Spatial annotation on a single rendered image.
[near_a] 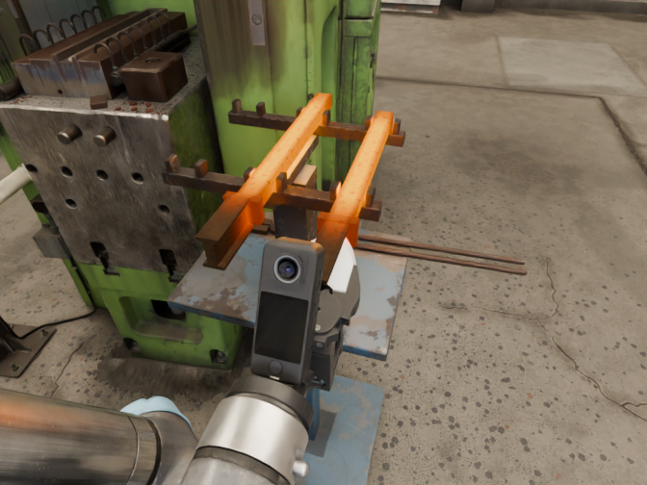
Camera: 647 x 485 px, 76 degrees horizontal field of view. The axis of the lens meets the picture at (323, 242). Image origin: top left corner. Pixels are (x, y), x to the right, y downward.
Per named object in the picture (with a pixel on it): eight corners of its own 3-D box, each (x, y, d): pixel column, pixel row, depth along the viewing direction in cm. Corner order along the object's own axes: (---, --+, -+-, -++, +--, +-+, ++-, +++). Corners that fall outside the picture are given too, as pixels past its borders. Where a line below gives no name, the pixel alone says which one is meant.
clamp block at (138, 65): (167, 103, 86) (159, 70, 82) (128, 100, 87) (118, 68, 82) (190, 82, 95) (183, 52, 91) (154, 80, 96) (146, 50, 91)
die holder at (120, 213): (207, 277, 110) (165, 115, 81) (74, 263, 115) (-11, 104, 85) (262, 168, 152) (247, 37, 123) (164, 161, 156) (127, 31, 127)
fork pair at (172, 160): (201, 178, 58) (199, 165, 57) (167, 172, 59) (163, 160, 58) (266, 113, 75) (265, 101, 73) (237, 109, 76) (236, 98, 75)
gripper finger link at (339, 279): (340, 267, 50) (314, 325, 44) (341, 229, 47) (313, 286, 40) (365, 273, 50) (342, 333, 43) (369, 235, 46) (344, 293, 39)
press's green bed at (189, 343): (231, 373, 141) (206, 276, 110) (128, 359, 145) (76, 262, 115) (271, 262, 182) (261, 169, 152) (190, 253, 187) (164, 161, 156)
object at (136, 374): (226, 430, 126) (226, 428, 126) (52, 403, 133) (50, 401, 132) (261, 326, 156) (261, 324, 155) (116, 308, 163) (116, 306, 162)
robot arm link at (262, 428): (184, 433, 28) (298, 470, 26) (216, 375, 31) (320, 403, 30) (205, 477, 33) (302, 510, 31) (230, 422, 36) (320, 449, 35)
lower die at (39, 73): (112, 99, 87) (97, 57, 82) (25, 94, 89) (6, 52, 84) (191, 42, 119) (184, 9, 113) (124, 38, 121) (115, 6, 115)
